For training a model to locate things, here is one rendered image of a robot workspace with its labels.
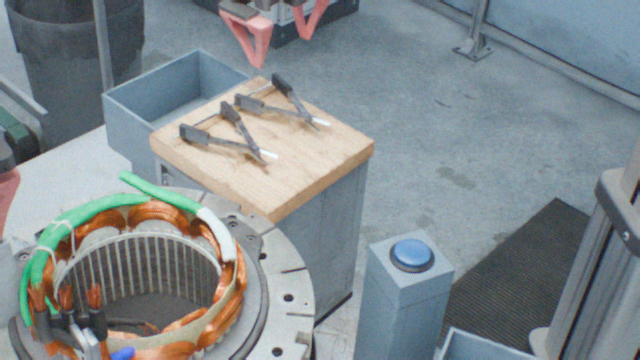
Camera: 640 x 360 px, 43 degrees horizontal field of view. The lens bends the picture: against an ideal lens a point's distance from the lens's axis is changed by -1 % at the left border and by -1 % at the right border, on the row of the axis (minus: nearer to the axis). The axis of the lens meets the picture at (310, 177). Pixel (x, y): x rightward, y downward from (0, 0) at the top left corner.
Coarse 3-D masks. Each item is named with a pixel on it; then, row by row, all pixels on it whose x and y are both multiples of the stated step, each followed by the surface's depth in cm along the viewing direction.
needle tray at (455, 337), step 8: (448, 336) 78; (456, 336) 79; (464, 336) 79; (472, 336) 78; (448, 344) 78; (456, 344) 80; (464, 344) 79; (472, 344) 79; (480, 344) 78; (488, 344) 78; (496, 344) 78; (440, 352) 77; (448, 352) 81; (456, 352) 80; (464, 352) 80; (472, 352) 80; (480, 352) 79; (488, 352) 79; (496, 352) 78; (504, 352) 78; (512, 352) 77; (520, 352) 77
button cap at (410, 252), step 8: (400, 240) 91; (408, 240) 91; (416, 240) 91; (400, 248) 90; (408, 248) 90; (416, 248) 90; (424, 248) 90; (400, 256) 89; (408, 256) 89; (416, 256) 89; (424, 256) 89; (408, 264) 89; (416, 264) 89; (424, 264) 89
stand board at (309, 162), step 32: (224, 96) 107; (224, 128) 101; (256, 128) 102; (288, 128) 102; (320, 128) 102; (192, 160) 96; (224, 160) 97; (256, 160) 97; (288, 160) 97; (320, 160) 98; (352, 160) 99; (224, 192) 94; (256, 192) 93; (288, 192) 93
